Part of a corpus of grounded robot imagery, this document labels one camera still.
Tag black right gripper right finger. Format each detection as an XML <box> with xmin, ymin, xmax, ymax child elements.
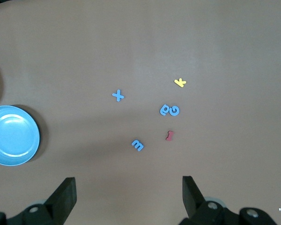
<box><xmin>179</xmin><ymin>175</ymin><xmax>281</xmax><ymax>225</ymax></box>

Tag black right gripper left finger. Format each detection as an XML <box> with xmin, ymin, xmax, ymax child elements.
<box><xmin>0</xmin><ymin>177</ymin><xmax>77</xmax><ymax>225</ymax></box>

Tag blue foam letter m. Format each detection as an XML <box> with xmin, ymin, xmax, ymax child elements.
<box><xmin>131</xmin><ymin>139</ymin><xmax>145</xmax><ymax>152</ymax></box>

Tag blue foam letter a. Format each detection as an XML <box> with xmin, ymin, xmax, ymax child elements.
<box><xmin>159</xmin><ymin>104</ymin><xmax>171</xmax><ymax>117</ymax></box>

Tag blue foam letter x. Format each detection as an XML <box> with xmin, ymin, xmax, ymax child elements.
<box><xmin>111</xmin><ymin>89</ymin><xmax>125</xmax><ymax>102</ymax></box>

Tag blue plate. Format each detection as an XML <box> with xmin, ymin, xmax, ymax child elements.
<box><xmin>0</xmin><ymin>105</ymin><xmax>41</xmax><ymax>166</ymax></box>

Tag yellow foam letter k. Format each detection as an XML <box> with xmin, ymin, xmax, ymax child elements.
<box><xmin>173</xmin><ymin>78</ymin><xmax>187</xmax><ymax>88</ymax></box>

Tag brown table cover sheet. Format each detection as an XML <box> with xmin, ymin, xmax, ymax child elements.
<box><xmin>0</xmin><ymin>0</ymin><xmax>281</xmax><ymax>225</ymax></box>

